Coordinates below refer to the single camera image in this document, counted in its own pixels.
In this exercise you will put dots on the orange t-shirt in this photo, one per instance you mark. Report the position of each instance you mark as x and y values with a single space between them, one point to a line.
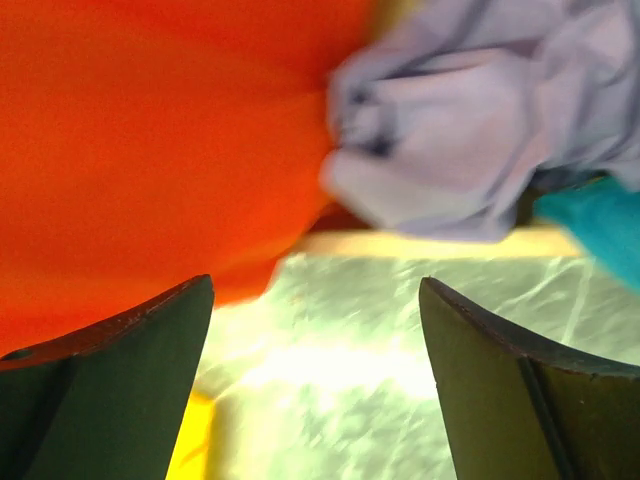
146 142

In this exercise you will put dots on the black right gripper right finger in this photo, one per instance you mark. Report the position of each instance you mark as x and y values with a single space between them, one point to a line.
517 405

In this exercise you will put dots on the yellow plastic tray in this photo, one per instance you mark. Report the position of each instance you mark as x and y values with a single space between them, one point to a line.
196 452

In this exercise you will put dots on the teal t-shirt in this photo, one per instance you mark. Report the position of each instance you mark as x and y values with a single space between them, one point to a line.
603 217

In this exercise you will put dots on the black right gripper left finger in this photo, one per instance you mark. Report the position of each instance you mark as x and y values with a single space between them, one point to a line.
105 401

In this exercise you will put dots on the purple t-shirt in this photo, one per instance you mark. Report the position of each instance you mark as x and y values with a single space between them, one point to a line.
442 124

